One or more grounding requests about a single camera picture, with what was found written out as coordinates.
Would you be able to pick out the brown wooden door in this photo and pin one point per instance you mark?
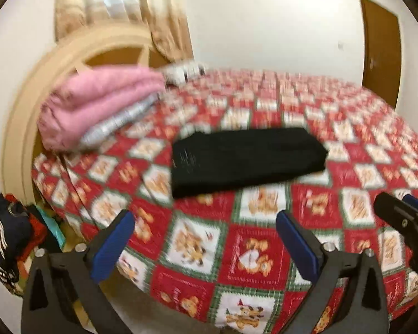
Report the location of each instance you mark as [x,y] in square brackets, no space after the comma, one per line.
[381,45]

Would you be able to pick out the cream arched headboard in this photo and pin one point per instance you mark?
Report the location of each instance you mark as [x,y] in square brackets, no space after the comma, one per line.
[31,104]

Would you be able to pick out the black pants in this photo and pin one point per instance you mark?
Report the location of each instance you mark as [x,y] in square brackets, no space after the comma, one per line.
[244,160]

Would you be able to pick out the grey patterned pillow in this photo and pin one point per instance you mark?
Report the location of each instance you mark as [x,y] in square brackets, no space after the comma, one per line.
[184,71]
[122,121]

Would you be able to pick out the pink folded blanket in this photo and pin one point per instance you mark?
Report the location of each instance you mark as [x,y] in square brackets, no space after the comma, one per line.
[101,104]

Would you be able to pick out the beige curtain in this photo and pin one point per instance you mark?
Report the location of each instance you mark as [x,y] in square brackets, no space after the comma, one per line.
[125,7]

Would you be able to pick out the red checkered bedspread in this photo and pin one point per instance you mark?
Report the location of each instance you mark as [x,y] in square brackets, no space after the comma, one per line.
[264,215]

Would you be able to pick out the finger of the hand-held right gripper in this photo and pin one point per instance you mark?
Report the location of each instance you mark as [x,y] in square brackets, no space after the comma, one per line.
[400,215]

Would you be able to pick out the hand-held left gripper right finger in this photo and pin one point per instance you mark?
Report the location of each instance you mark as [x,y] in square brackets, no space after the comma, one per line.
[298,245]

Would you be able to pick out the dark striped cloth bundle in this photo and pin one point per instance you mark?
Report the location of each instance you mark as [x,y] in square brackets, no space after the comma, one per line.
[7,236]

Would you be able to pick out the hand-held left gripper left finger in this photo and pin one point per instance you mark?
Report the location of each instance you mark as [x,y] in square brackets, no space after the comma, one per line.
[113,241]

